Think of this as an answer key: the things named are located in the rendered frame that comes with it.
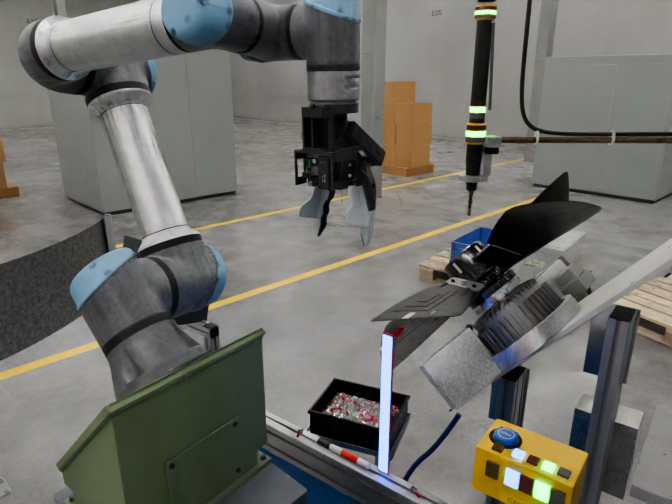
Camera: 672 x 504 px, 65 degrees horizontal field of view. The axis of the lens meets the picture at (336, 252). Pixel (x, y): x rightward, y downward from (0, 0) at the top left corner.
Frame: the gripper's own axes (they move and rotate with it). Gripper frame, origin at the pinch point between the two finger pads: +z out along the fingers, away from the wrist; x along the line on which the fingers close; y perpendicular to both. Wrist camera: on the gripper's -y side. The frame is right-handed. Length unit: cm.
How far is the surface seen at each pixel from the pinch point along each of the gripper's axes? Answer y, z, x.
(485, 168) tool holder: -51, -4, 2
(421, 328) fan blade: -50, 40, -12
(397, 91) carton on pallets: -758, -1, -453
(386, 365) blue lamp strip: -14.8, 30.9, -1.0
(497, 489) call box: -9, 43, 25
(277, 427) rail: -12, 57, -30
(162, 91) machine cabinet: -358, -11, -560
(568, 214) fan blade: -52, 5, 20
